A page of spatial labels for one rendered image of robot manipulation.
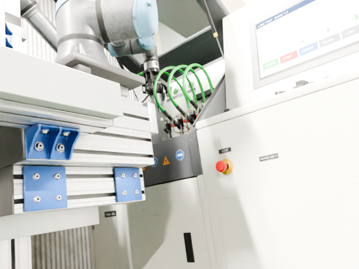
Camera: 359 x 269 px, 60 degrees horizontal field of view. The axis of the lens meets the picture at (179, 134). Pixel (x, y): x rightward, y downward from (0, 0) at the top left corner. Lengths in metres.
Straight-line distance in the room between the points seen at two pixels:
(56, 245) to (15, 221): 2.77
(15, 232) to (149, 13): 0.58
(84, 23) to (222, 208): 0.69
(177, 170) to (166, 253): 0.31
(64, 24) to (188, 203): 0.70
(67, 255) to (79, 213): 2.76
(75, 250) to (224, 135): 2.81
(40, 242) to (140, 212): 2.19
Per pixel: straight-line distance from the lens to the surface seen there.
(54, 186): 0.68
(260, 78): 1.31
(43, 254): 3.43
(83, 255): 3.70
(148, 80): 1.54
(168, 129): 1.54
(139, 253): 1.35
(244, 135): 1.01
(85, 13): 0.86
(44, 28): 1.49
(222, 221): 1.06
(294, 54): 1.29
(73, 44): 0.82
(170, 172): 1.19
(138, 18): 0.84
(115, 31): 0.85
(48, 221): 0.78
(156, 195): 1.24
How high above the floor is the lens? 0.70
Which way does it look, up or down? 12 degrees up
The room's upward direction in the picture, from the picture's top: 8 degrees counter-clockwise
